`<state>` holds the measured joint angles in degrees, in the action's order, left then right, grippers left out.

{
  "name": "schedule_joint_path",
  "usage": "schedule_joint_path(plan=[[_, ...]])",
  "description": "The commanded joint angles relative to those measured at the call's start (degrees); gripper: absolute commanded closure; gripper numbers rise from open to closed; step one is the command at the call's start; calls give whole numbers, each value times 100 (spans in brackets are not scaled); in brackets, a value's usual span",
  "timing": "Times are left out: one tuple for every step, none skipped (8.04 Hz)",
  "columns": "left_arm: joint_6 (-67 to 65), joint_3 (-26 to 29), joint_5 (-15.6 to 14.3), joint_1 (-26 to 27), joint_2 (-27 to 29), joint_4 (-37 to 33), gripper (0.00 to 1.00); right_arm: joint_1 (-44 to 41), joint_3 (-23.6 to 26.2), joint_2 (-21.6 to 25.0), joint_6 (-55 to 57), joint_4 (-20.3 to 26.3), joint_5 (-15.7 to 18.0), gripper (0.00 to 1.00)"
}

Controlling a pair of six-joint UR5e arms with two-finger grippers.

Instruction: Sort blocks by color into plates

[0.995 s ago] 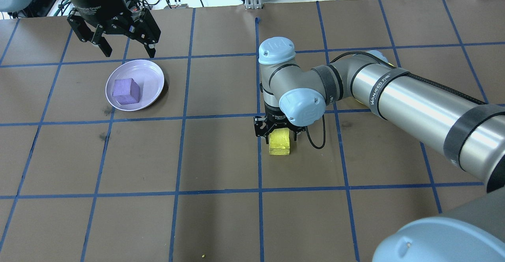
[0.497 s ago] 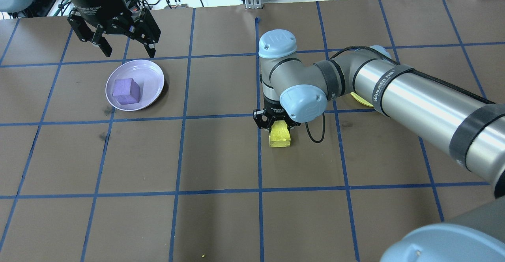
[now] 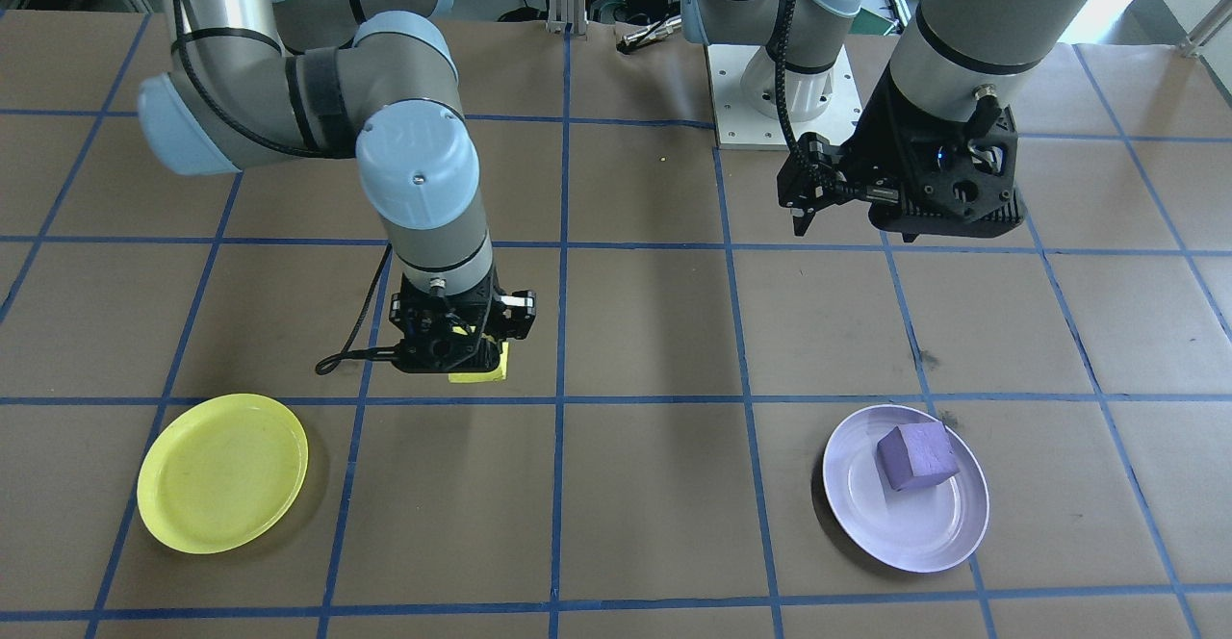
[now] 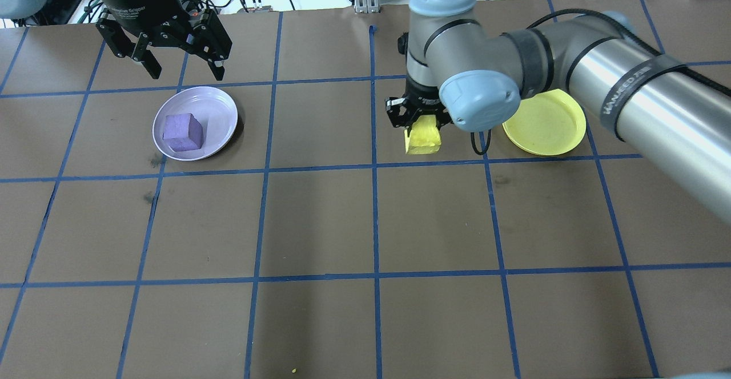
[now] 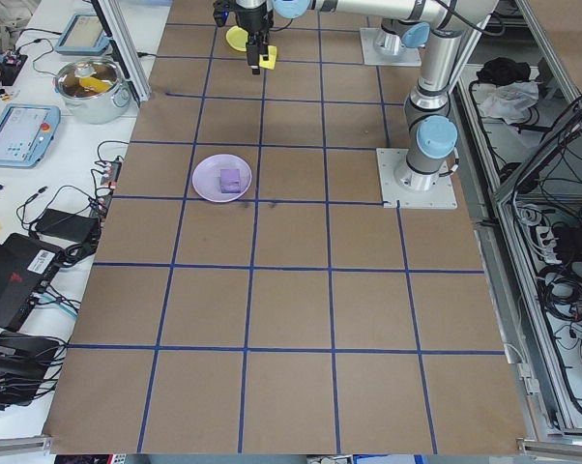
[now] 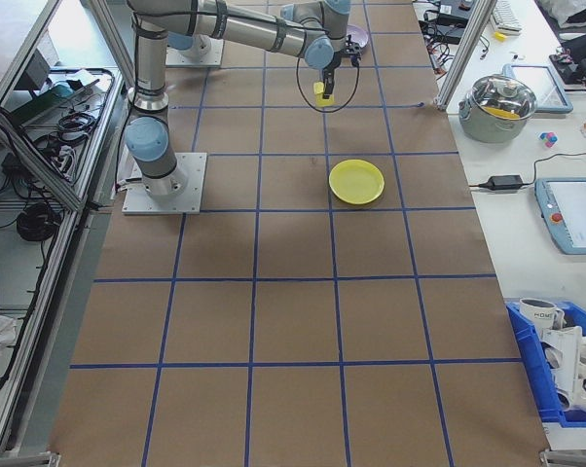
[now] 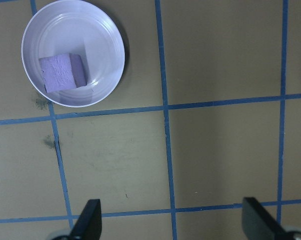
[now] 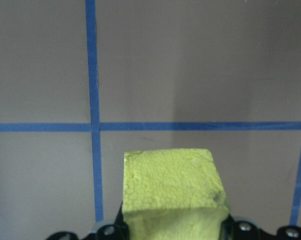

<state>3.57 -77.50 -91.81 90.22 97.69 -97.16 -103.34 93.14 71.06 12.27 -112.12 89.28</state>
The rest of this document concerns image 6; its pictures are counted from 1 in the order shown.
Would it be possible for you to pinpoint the yellow foam block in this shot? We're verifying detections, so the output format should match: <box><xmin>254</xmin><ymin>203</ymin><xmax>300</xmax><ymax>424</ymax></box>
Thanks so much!
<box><xmin>312</xmin><ymin>80</ymin><xmax>337</xmax><ymax>109</ymax></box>

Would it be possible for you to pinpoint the purple round plate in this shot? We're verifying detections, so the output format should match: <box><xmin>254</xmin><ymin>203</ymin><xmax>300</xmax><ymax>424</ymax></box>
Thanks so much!
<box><xmin>345</xmin><ymin>22</ymin><xmax>373</xmax><ymax>51</ymax></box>

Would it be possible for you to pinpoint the yellow round plate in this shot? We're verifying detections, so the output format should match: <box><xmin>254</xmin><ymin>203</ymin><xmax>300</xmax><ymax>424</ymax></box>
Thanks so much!
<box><xmin>327</xmin><ymin>159</ymin><xmax>386</xmax><ymax>208</ymax></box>

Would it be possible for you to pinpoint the black usb hub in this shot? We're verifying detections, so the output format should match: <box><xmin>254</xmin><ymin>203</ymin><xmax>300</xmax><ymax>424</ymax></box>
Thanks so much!
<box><xmin>427</xmin><ymin>41</ymin><xmax>458</xmax><ymax>75</ymax></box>

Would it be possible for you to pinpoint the black power brick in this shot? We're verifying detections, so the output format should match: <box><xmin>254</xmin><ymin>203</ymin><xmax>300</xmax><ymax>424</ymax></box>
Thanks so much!
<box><xmin>424</xmin><ymin>21</ymin><xmax>465</xmax><ymax>45</ymax></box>

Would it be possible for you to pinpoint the black computer with label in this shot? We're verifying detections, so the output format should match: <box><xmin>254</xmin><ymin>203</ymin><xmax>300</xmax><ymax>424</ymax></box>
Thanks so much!
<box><xmin>436</xmin><ymin>0</ymin><xmax>473</xmax><ymax>24</ymax></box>

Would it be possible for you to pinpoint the glass pot lid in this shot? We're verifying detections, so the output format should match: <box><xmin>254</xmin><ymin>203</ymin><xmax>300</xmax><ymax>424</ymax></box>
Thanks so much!
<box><xmin>470</xmin><ymin>73</ymin><xmax>538</xmax><ymax>122</ymax></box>

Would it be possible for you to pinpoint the steel cooking pot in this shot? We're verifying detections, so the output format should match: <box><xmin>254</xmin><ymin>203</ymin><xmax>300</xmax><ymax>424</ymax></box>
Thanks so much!
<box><xmin>458</xmin><ymin>73</ymin><xmax>538</xmax><ymax>144</ymax></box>

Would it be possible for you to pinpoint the white keyboard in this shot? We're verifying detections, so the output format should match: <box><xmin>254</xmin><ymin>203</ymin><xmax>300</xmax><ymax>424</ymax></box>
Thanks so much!
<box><xmin>490</xmin><ymin>0</ymin><xmax>524</xmax><ymax>36</ymax></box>

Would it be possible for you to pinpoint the yellow object inside pot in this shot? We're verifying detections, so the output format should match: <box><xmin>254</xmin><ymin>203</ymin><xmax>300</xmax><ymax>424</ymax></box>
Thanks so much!
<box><xmin>485</xmin><ymin>105</ymin><xmax>521</xmax><ymax>121</ymax></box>

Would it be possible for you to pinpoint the black power adapter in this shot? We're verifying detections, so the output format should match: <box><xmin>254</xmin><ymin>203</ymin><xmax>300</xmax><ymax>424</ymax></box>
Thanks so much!
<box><xmin>487</xmin><ymin>174</ymin><xmax>526</xmax><ymax>192</ymax></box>

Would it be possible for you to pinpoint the light blue teach pendant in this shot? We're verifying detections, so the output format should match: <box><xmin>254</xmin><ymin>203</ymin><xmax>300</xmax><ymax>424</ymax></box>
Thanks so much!
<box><xmin>533</xmin><ymin>176</ymin><xmax>586</xmax><ymax>256</ymax></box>
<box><xmin>501</xmin><ymin>62</ymin><xmax>574</xmax><ymax>116</ymax></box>

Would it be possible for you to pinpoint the white plastic bag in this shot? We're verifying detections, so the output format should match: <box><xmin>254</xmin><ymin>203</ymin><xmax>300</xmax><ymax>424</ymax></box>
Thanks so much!
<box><xmin>548</xmin><ymin>0</ymin><xmax>586</xmax><ymax>25</ymax></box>

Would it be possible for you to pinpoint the white power strip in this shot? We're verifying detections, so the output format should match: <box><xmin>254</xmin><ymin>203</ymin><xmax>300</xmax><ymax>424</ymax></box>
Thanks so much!
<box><xmin>53</xmin><ymin>144</ymin><xmax>79</xmax><ymax>172</ymax></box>

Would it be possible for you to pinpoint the green board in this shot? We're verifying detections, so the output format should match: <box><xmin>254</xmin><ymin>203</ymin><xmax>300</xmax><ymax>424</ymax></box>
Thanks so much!
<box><xmin>29</xmin><ymin>80</ymin><xmax>102</xmax><ymax>118</ymax></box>

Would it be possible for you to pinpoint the grey electronics box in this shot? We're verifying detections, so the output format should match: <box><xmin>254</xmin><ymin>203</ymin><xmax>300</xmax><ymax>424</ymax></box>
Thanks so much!
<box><xmin>24</xmin><ymin>48</ymin><xmax>54</xmax><ymax>91</ymax></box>

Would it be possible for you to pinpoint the white printed mug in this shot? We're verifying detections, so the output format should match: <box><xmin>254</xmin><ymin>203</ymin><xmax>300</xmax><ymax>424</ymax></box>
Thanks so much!
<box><xmin>518</xmin><ymin>297</ymin><xmax>566</xmax><ymax>333</ymax></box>

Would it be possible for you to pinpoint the blue plastic bin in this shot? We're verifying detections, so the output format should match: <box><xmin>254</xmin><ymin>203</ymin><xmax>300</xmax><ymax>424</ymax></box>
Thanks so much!
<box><xmin>505</xmin><ymin>300</ymin><xmax>586</xmax><ymax>429</ymax></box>

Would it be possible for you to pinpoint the aluminium profile bar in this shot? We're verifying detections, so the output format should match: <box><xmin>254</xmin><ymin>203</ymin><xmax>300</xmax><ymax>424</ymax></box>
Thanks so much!
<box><xmin>0</xmin><ymin>449</ymin><xmax>61</xmax><ymax>467</ymax></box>
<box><xmin>538</xmin><ymin>449</ymin><xmax>586</xmax><ymax>467</ymax></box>

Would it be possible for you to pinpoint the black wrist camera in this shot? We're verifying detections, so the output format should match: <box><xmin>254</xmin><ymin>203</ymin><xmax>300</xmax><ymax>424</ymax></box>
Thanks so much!
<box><xmin>343</xmin><ymin>40</ymin><xmax>366</xmax><ymax>65</ymax></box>

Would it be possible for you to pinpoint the black camera cable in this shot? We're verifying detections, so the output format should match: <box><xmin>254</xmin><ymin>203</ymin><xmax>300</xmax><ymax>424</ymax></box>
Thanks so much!
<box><xmin>295</xmin><ymin>51</ymin><xmax>363</xmax><ymax>113</ymax></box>

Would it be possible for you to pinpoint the white square base plate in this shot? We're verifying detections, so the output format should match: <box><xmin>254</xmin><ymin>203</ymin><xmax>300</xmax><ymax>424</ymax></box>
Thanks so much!
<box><xmin>121</xmin><ymin>152</ymin><xmax>209</xmax><ymax>216</ymax></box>
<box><xmin>162</xmin><ymin>38</ymin><xmax>225</xmax><ymax>68</ymax></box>

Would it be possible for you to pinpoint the aluminium profile post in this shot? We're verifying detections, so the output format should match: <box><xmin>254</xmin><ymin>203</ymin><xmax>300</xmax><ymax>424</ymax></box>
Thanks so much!
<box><xmin>86</xmin><ymin>0</ymin><xmax>141</xmax><ymax>116</ymax></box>
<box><xmin>435</xmin><ymin>0</ymin><xmax>499</xmax><ymax>114</ymax></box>

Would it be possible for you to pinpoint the black adapter cable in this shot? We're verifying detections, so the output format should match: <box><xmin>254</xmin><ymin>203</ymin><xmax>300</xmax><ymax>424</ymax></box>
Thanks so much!
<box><xmin>469</xmin><ymin>153</ymin><xmax>586</xmax><ymax>191</ymax></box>

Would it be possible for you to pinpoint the metal bar V-shaped frame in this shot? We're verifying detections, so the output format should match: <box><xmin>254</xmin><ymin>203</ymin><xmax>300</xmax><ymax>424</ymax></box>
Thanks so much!
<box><xmin>0</xmin><ymin>0</ymin><xmax>143</xmax><ymax>456</ymax></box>

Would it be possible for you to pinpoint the black cable coil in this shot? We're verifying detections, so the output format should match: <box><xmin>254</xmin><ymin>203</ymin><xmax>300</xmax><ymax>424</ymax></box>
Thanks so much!
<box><xmin>16</xmin><ymin>202</ymin><xmax>64</xmax><ymax>243</ymax></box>

